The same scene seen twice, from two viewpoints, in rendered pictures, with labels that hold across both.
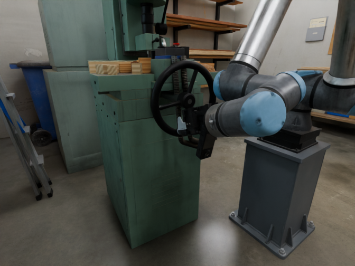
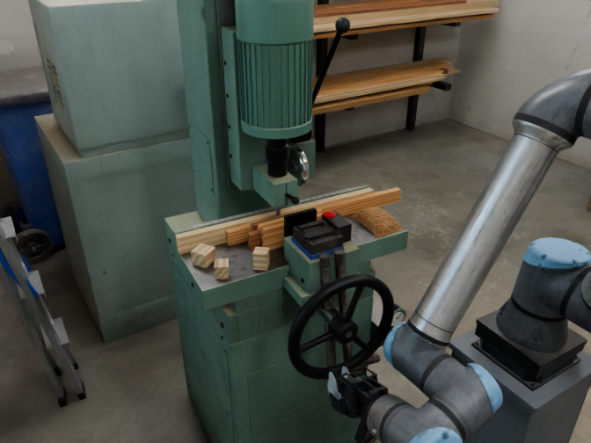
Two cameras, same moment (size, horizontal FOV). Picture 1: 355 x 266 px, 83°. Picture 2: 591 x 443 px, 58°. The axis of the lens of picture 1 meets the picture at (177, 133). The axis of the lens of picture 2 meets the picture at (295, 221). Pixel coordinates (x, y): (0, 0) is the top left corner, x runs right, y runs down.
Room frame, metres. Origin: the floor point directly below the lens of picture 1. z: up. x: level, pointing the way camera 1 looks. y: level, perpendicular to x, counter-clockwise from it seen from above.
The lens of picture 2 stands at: (-0.21, 0.03, 1.64)
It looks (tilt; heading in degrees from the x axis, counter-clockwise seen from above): 29 degrees down; 3
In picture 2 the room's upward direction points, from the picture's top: straight up
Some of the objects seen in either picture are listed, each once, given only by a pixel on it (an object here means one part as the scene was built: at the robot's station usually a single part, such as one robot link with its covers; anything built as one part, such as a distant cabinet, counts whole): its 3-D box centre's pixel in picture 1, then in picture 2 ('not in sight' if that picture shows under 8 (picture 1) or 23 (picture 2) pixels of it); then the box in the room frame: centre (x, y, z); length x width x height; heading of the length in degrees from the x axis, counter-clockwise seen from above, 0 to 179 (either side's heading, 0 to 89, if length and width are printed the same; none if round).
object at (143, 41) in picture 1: (147, 44); (274, 186); (1.08, 0.15, 1.03); 0.14 x 0.07 x 0.09; 31
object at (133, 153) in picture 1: (146, 159); (265, 352); (1.16, 0.20, 0.36); 0.58 x 0.45 x 0.71; 31
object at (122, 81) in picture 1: (163, 79); (303, 257); (0.98, 0.07, 0.87); 0.61 x 0.30 x 0.06; 121
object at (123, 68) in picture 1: (172, 67); (319, 214); (1.12, 0.03, 0.92); 0.56 x 0.02 x 0.04; 121
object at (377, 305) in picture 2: not in sight; (377, 322); (1.07, -0.16, 0.58); 0.12 x 0.08 x 0.08; 31
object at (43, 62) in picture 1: (52, 101); (46, 161); (2.48, 1.56, 0.48); 0.64 x 0.54 x 0.97; 127
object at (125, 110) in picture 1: (142, 96); (261, 254); (1.16, 0.20, 0.76); 0.57 x 0.45 x 0.09; 31
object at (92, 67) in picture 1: (151, 66); (281, 218); (1.09, 0.13, 0.93); 0.60 x 0.02 x 0.05; 121
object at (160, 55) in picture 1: (173, 51); (324, 233); (0.90, 0.02, 0.99); 0.13 x 0.11 x 0.06; 121
